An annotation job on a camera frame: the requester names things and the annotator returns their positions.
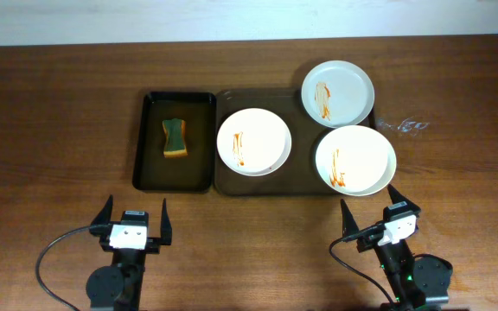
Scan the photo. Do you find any green yellow sponge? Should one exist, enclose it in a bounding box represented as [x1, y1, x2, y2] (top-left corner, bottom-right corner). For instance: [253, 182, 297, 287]
[163, 118, 188, 158]

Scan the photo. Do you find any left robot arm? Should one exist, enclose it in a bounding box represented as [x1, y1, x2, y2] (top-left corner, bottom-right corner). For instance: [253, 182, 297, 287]
[86, 197, 172, 311]

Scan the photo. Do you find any black rectangular tray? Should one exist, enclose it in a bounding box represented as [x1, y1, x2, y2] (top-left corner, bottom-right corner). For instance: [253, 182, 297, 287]
[132, 92, 216, 193]

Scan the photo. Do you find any brown serving tray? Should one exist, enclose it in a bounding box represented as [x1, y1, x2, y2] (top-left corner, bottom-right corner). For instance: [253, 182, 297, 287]
[214, 88, 337, 196]

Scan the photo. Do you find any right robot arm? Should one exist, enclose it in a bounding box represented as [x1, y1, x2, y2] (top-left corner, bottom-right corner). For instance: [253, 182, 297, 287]
[329, 185, 453, 311]

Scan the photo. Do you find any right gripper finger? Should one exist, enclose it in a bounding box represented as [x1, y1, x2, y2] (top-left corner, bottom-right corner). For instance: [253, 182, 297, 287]
[387, 184, 413, 207]
[340, 199, 360, 242]

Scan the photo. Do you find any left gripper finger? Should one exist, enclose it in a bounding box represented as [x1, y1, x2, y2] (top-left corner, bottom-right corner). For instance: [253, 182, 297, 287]
[89, 195, 113, 236]
[160, 200, 172, 245]

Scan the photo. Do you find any white plate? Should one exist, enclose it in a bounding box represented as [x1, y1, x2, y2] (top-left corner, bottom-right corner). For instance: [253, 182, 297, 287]
[216, 108, 291, 177]
[301, 60, 375, 128]
[315, 125, 397, 197]

